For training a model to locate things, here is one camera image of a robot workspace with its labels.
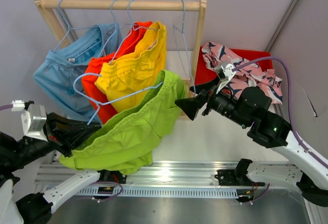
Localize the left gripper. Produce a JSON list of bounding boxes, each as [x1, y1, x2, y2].
[[2, 110, 103, 171]]

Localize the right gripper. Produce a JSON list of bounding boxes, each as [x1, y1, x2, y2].
[[175, 75, 251, 128]]

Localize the blue wire hanger green shorts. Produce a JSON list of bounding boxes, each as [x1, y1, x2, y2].
[[73, 72, 164, 126]]

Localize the lime green shorts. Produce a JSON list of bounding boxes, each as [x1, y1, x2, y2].
[[59, 70, 186, 175]]

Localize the pink patterned shorts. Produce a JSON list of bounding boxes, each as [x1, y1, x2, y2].
[[201, 42, 283, 104]]

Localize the blue wire hanger orange shorts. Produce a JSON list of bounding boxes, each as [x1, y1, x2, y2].
[[98, 0, 130, 58]]

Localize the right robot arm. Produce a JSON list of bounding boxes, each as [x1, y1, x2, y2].
[[175, 78, 327, 207]]

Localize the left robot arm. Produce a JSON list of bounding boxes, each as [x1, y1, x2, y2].
[[1, 111, 111, 223]]

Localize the light blue shorts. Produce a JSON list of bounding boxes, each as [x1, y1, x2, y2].
[[33, 24, 122, 121]]

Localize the red plastic tray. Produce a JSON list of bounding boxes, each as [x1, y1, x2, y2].
[[195, 46, 273, 85]]

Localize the wooden clothes rack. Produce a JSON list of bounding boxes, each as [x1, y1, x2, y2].
[[35, 0, 206, 124]]

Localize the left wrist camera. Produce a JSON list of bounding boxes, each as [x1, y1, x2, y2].
[[11, 100, 48, 141]]

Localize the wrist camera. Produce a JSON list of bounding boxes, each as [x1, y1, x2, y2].
[[214, 61, 236, 94], [11, 100, 48, 141]]

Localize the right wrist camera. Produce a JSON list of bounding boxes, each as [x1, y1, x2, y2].
[[214, 61, 236, 94]]

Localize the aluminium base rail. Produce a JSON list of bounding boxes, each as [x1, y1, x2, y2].
[[34, 160, 314, 190]]

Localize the grey slotted cable duct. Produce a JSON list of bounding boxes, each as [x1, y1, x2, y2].
[[76, 186, 238, 199]]

